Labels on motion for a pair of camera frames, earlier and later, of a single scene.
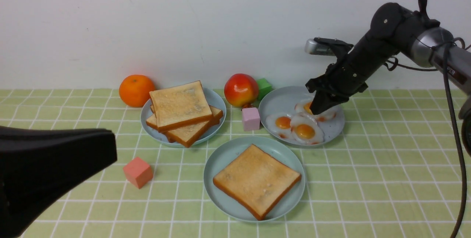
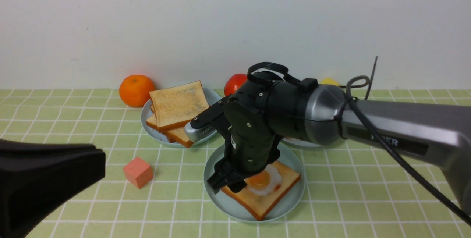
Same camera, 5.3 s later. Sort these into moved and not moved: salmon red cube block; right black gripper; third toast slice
Moved: right black gripper
Not moved: salmon red cube block; third toast slice
